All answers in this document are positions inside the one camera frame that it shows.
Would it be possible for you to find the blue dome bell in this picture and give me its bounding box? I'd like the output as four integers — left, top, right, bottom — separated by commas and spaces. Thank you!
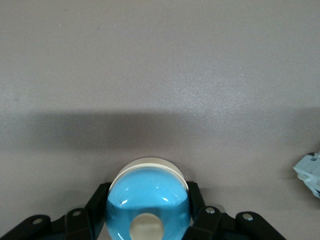
104, 156, 192, 240

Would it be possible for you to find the table cover mat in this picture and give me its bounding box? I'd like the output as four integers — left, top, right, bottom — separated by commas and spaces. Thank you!
0, 0, 320, 240

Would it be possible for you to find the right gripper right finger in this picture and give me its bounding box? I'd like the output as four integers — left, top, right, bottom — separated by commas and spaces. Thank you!
184, 181, 286, 240

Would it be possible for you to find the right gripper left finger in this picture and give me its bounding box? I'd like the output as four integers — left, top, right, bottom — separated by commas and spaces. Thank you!
0, 183, 111, 240

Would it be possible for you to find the white circuit breaker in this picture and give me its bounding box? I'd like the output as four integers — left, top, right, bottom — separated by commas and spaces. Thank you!
292, 151, 320, 200

